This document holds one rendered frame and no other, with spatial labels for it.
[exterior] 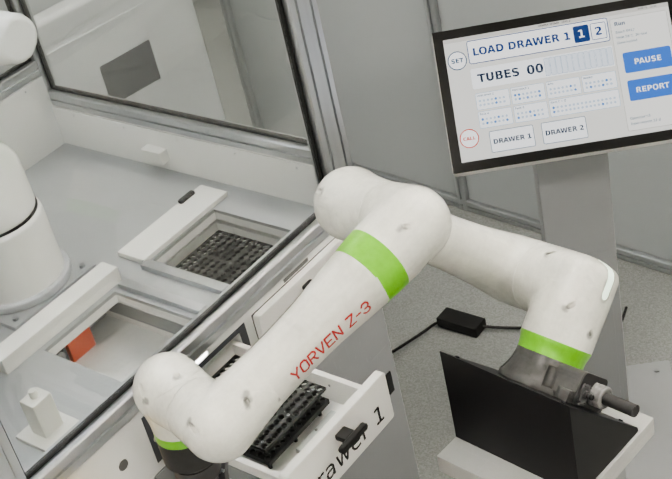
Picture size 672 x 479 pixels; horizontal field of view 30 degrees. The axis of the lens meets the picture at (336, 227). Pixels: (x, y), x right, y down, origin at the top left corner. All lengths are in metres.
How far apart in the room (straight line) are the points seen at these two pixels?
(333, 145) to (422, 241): 0.69
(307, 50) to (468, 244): 0.52
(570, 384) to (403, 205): 0.47
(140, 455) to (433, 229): 0.75
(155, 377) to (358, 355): 0.97
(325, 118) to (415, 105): 1.70
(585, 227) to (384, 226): 1.10
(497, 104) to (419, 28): 1.35
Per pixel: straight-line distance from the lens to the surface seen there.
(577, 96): 2.70
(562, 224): 2.91
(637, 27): 2.74
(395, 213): 1.89
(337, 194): 2.01
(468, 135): 2.68
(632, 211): 3.86
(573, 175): 2.84
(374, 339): 2.82
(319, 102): 2.49
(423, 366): 3.67
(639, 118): 2.70
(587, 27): 2.73
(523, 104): 2.69
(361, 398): 2.21
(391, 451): 3.02
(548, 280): 2.20
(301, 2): 2.40
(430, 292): 3.94
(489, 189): 4.17
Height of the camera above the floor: 2.38
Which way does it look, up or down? 33 degrees down
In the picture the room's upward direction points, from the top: 13 degrees counter-clockwise
